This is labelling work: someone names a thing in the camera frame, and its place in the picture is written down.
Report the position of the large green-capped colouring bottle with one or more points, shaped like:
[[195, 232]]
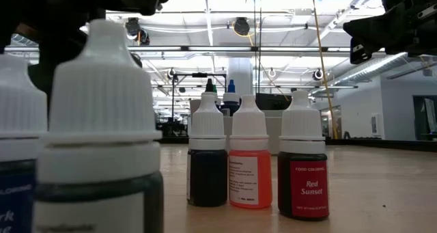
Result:
[[215, 89]]

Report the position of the large blue-capped colouring bottle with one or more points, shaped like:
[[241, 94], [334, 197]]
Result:
[[231, 86]]

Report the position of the small Red Sunset dropper bottle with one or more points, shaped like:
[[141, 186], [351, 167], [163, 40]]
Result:
[[309, 188]]

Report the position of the small dark green dropper bottle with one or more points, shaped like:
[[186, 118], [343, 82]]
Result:
[[102, 106]]

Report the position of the long ceiling light strip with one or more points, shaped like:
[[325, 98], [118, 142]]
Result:
[[218, 48]]

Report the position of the glass door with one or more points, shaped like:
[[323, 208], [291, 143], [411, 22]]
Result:
[[333, 122]]

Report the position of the small dark blue dropper bottle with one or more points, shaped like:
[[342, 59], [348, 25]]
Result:
[[20, 106]]

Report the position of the black frame rig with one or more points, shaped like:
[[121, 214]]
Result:
[[199, 75]]

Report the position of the grey plastic tray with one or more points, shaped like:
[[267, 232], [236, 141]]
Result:
[[194, 108]]

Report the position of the dark window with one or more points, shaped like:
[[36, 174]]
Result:
[[425, 118]]

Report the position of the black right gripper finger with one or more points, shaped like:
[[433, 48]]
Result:
[[372, 28]]

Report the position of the small orange dropper bottle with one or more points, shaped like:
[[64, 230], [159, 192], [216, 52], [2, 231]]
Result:
[[264, 178]]

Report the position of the small black dropper bottle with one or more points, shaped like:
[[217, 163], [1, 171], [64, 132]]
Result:
[[207, 178]]

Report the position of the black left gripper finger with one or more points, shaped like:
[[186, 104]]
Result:
[[54, 55]]

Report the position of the white column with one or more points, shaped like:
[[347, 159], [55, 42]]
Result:
[[240, 72]]

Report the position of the black table frame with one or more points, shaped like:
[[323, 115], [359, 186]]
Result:
[[375, 143]]

